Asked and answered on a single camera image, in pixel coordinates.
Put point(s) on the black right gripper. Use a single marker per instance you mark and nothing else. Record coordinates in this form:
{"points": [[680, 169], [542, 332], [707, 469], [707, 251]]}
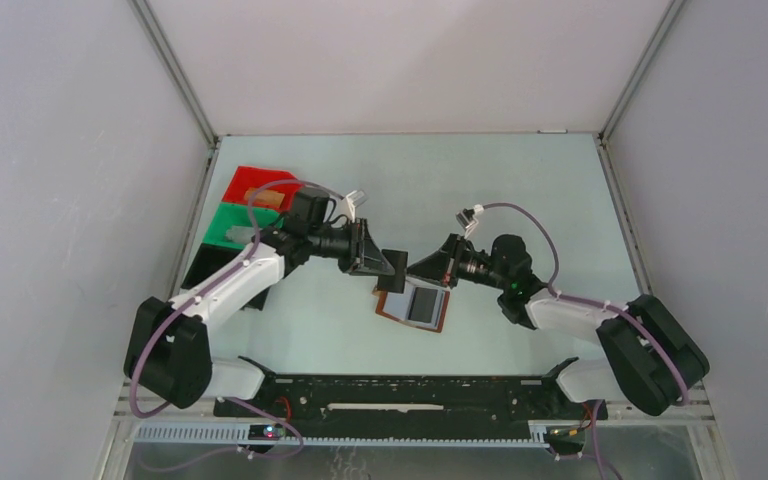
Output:
{"points": [[443, 265]]}

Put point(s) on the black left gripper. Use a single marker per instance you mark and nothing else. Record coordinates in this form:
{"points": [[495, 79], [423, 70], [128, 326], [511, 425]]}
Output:
{"points": [[362, 252]]}

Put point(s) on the dark credit card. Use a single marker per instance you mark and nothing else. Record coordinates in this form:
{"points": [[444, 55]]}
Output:
{"points": [[395, 281]]}

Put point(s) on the brown leather card holder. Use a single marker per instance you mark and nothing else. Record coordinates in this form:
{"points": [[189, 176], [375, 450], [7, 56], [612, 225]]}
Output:
{"points": [[421, 306]]}

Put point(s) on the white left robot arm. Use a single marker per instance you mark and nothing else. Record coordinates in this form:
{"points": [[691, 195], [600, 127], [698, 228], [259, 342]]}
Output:
{"points": [[169, 351]]}

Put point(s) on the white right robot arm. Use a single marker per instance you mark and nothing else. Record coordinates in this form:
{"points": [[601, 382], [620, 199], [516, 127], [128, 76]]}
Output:
{"points": [[649, 358]]}

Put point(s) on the orange card in red bin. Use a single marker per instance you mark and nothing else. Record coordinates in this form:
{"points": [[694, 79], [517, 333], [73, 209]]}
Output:
{"points": [[266, 198]]}

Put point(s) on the clear card in green bin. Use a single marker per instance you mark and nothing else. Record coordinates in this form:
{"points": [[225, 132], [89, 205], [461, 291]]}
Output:
{"points": [[239, 235]]}

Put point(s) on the green plastic bin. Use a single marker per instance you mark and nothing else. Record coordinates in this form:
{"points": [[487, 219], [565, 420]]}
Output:
{"points": [[226, 215]]}

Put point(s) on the black plastic bin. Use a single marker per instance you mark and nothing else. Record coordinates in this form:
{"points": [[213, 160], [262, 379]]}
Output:
{"points": [[242, 282]]}

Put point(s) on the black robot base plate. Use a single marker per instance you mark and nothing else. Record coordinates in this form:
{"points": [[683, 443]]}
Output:
{"points": [[420, 407]]}

